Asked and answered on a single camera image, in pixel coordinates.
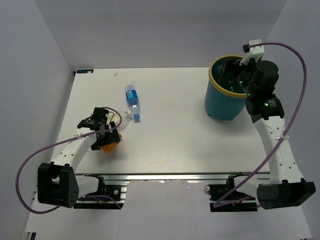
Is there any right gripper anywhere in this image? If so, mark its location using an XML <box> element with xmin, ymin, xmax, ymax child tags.
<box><xmin>217</xmin><ymin>57</ymin><xmax>259</xmax><ymax>97</ymax></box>

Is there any orange juice bottle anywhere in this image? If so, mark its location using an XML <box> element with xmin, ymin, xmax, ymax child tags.
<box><xmin>100</xmin><ymin>133</ymin><xmax>122</xmax><ymax>154</ymax></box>

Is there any clear bottle cream label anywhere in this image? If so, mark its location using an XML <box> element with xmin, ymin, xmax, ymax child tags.
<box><xmin>107</xmin><ymin>109</ymin><xmax>133</xmax><ymax>131</ymax></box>

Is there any small blue label water bottle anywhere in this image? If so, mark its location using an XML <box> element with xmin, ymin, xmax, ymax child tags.
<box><xmin>125</xmin><ymin>84</ymin><xmax>141</xmax><ymax>122</ymax></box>

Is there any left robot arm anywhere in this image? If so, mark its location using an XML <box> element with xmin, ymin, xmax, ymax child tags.
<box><xmin>37</xmin><ymin>107</ymin><xmax>121</xmax><ymax>208</ymax></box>

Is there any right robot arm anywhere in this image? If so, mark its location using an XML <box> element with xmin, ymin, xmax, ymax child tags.
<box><xmin>204</xmin><ymin>56</ymin><xmax>316</xmax><ymax>210</ymax></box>

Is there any teal bin yellow rim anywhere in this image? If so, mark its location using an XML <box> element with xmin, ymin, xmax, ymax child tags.
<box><xmin>204</xmin><ymin>55</ymin><xmax>246</xmax><ymax>121</ymax></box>

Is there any blue table label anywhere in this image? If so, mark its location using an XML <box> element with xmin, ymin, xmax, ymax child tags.
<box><xmin>76</xmin><ymin>69</ymin><xmax>94</xmax><ymax>74</ymax></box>

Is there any aluminium table rail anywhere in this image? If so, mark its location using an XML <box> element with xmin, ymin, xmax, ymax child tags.
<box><xmin>74</xmin><ymin>171</ymin><xmax>271</xmax><ymax>183</ymax></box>

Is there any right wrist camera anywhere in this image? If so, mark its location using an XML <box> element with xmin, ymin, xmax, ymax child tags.
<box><xmin>239</xmin><ymin>39</ymin><xmax>265</xmax><ymax>66</ymax></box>

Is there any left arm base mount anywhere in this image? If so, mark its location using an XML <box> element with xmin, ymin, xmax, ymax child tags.
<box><xmin>73</xmin><ymin>174</ymin><xmax>128</xmax><ymax>210</ymax></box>

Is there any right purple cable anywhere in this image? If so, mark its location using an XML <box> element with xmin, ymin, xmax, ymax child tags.
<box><xmin>212</xmin><ymin>41</ymin><xmax>307</xmax><ymax>209</ymax></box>

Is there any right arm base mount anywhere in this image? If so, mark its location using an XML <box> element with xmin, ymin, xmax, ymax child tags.
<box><xmin>204</xmin><ymin>174</ymin><xmax>260</xmax><ymax>213</ymax></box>

